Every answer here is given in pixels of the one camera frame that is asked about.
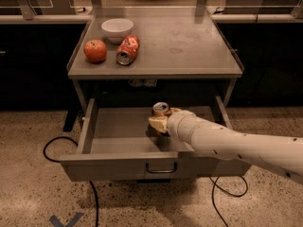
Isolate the orange brown soda can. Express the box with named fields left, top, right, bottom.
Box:
left=151, top=102, right=172, bottom=116

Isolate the red crushed soda can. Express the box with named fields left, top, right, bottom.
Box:
left=116, top=35, right=140, bottom=65

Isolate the grey metal cabinet table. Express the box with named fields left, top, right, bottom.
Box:
left=68, top=7, right=242, bottom=111

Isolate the metal drawer handle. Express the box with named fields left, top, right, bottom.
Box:
left=145, top=163, right=178, bottom=174

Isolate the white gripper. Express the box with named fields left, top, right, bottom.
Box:
left=149, top=108, right=205, bottom=146

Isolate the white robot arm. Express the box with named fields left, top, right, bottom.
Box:
left=149, top=110, right=303, bottom=184

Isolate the open grey top drawer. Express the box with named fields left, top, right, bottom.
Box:
left=60, top=98, right=250, bottom=181

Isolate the blue tape floor marker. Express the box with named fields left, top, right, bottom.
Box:
left=49, top=212, right=83, bottom=227

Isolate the white bowl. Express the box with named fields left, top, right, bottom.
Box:
left=101, top=18, right=134, bottom=44

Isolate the black cable left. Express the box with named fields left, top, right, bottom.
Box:
left=43, top=136, right=100, bottom=227

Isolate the red apple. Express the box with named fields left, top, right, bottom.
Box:
left=83, top=40, right=107, bottom=63

